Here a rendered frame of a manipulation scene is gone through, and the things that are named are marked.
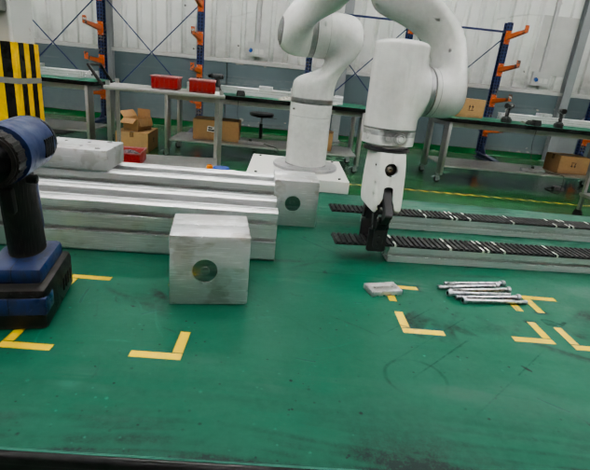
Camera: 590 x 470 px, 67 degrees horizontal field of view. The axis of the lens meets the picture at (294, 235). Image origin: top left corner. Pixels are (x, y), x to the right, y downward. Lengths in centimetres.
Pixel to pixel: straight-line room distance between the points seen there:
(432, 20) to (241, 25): 774
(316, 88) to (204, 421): 100
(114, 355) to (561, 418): 46
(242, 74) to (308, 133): 715
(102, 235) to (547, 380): 64
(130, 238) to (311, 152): 69
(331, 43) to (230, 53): 718
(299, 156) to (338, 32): 34
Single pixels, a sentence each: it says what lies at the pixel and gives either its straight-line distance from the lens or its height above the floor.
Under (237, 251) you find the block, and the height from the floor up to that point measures 86.
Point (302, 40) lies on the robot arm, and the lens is 127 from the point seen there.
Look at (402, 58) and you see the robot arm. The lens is 72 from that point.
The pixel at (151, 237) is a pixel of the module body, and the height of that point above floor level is 81.
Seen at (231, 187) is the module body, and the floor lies 85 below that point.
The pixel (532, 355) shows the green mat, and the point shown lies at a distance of 64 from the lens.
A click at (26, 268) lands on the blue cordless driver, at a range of 57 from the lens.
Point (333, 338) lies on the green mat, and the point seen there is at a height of 78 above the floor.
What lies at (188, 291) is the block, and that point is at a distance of 60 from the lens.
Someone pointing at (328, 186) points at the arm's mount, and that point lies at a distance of 123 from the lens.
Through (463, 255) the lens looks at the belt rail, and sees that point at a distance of 85.
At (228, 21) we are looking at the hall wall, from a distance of 851.
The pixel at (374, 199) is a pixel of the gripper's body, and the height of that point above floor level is 90.
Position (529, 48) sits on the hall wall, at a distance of 937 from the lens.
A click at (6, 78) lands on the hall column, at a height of 85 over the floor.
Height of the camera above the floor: 107
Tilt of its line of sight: 20 degrees down
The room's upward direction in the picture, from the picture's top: 6 degrees clockwise
